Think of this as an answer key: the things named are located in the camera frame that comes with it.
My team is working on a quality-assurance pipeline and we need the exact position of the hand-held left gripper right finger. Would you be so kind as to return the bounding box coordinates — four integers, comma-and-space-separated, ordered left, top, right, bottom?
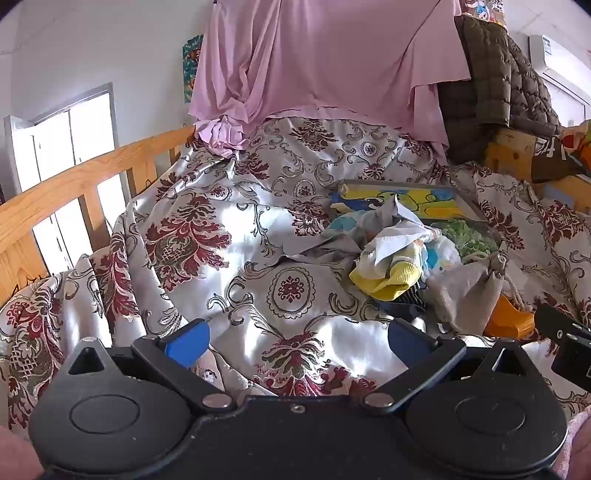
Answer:
360, 318, 528, 414

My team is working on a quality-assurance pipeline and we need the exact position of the teal wall poster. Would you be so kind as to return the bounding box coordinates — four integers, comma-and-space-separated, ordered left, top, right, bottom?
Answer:
182, 34, 204, 103

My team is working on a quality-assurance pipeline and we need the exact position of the beige drawstring bag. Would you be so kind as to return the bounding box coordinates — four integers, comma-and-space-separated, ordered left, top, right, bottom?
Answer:
424, 251, 527, 334

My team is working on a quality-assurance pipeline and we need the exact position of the wooden bed rail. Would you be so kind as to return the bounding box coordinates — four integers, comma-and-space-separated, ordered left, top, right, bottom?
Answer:
0, 126, 198, 306

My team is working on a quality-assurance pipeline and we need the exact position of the cartoon wall poster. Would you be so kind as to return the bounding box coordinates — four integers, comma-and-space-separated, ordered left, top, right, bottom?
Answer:
459, 0, 509, 31

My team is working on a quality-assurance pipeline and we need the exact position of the grey tray with cartoon print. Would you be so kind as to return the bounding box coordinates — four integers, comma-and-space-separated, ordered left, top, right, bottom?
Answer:
329, 179, 503, 246

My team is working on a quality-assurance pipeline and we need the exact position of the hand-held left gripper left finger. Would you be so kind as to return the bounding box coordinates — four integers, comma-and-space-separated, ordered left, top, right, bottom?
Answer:
68, 318, 237, 414

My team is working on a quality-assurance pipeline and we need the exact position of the clear container of green beads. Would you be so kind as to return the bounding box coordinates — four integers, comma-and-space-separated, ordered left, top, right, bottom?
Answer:
431, 219, 502, 258

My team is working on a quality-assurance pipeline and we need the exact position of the brown printed cloth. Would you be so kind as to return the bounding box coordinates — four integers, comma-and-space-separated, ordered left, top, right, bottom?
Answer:
530, 134, 588, 184

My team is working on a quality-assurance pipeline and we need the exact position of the orange plastic object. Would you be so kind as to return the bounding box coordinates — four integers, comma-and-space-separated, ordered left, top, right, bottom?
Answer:
484, 295, 537, 339

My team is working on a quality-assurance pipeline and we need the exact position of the floral satin bedspread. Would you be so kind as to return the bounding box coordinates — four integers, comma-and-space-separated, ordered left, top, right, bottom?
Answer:
0, 117, 591, 444

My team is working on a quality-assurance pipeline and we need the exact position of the olive quilted jacket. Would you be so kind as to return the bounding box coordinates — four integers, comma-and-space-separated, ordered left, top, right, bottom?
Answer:
436, 14, 562, 163

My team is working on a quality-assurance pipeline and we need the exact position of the orange green patterned cloth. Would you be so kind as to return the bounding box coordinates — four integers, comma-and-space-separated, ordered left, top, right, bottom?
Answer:
560, 119, 591, 169

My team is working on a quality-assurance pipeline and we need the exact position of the grey cloth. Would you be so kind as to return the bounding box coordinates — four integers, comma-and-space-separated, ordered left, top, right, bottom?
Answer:
281, 196, 431, 269

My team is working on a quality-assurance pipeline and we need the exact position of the yellow cuffed sock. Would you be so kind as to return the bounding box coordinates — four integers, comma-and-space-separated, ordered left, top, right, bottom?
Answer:
349, 225, 437, 297

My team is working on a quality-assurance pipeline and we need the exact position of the black dotted sock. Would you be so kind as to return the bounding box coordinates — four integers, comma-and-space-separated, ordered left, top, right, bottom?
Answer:
382, 281, 431, 320

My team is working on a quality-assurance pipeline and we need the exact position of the white air conditioner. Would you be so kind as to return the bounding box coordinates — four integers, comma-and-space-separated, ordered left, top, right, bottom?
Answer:
529, 34, 591, 88

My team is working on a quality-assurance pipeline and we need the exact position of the white towel with blue print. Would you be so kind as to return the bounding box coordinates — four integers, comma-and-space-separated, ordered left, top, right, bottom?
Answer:
421, 234, 463, 283

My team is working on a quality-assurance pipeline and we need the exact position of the pink bed sheet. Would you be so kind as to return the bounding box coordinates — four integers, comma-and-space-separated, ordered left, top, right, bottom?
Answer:
189, 0, 472, 158

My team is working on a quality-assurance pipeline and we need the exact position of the wooden bunk frame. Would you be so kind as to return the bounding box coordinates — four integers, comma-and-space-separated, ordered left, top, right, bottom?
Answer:
485, 127, 591, 214

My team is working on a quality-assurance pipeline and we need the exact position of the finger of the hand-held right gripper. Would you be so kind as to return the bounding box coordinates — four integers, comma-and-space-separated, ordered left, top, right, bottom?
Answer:
534, 302, 591, 345

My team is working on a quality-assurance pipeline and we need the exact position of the white framed window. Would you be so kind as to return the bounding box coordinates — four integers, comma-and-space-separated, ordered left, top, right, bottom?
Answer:
4, 83, 133, 278

